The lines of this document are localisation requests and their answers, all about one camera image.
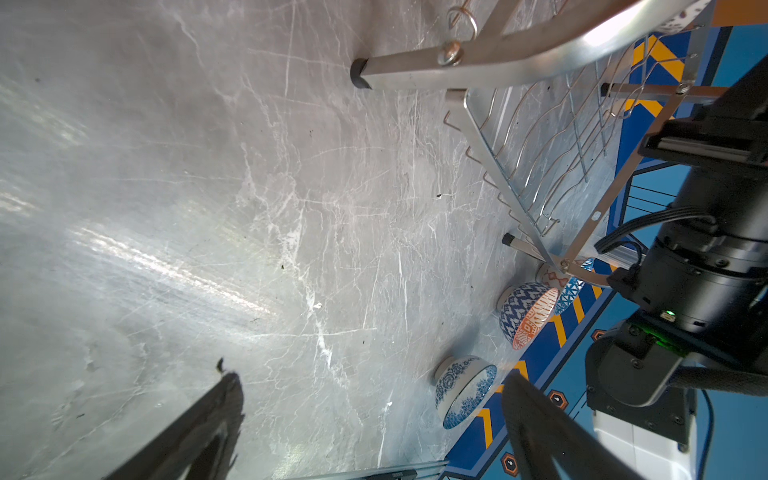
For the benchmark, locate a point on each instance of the steel two-tier dish rack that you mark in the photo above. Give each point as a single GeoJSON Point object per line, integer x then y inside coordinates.
{"type": "Point", "coordinates": [540, 90]}

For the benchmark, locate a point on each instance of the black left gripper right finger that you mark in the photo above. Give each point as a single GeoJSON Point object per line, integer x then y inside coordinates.
{"type": "Point", "coordinates": [546, 441]}

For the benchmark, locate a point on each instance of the dark blue patterned bowl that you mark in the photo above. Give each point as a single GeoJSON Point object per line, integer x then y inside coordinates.
{"type": "Point", "coordinates": [568, 286]}

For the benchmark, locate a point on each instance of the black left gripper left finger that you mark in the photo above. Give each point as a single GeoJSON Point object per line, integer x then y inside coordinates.
{"type": "Point", "coordinates": [200, 444]}

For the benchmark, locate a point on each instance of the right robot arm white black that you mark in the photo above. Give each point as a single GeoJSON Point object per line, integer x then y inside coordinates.
{"type": "Point", "coordinates": [700, 292]}

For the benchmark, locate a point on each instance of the blue white floral bowl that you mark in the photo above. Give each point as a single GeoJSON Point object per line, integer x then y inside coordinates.
{"type": "Point", "coordinates": [461, 385]}

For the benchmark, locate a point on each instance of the white brown patterned bowl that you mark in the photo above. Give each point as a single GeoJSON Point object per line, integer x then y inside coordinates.
{"type": "Point", "coordinates": [683, 19]}

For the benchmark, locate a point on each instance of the red patterned ceramic bowl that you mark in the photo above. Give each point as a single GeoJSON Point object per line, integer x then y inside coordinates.
{"type": "Point", "coordinates": [524, 311]}

